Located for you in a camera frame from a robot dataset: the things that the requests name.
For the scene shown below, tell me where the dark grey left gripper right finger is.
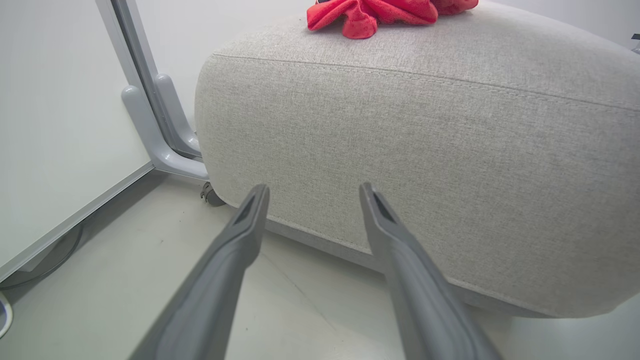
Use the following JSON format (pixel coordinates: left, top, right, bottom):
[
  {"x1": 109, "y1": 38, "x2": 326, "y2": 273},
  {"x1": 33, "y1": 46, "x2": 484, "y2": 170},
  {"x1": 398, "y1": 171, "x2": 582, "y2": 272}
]
[{"x1": 358, "y1": 182, "x2": 504, "y2": 360}]

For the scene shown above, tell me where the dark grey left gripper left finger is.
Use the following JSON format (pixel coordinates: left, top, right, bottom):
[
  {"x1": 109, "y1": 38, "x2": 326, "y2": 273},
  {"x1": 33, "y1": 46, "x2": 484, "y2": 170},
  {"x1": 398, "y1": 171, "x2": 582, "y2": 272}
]
[{"x1": 128, "y1": 183, "x2": 271, "y2": 360}]

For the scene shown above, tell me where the red jersey with black-white print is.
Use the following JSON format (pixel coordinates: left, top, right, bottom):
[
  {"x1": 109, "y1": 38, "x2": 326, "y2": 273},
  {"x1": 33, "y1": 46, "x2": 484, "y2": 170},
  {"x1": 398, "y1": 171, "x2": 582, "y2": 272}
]
[{"x1": 306, "y1": 0, "x2": 480, "y2": 40}]

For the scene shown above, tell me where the dark caster wheel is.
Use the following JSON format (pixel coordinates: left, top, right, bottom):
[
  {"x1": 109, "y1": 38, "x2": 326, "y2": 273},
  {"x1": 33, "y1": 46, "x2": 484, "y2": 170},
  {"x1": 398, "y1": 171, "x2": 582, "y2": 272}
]
[{"x1": 200, "y1": 181, "x2": 227, "y2": 207}]

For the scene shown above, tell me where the white board panel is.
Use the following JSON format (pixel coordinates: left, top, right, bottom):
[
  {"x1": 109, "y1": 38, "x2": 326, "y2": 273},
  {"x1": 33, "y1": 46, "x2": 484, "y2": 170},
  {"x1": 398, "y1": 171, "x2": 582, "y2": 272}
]
[{"x1": 0, "y1": 0, "x2": 157, "y2": 284}]

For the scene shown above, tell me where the grey metal stand frame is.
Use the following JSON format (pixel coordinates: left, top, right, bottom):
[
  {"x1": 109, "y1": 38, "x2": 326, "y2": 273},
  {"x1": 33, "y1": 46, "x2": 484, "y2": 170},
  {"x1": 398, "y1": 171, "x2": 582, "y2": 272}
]
[{"x1": 96, "y1": 0, "x2": 211, "y2": 181}]

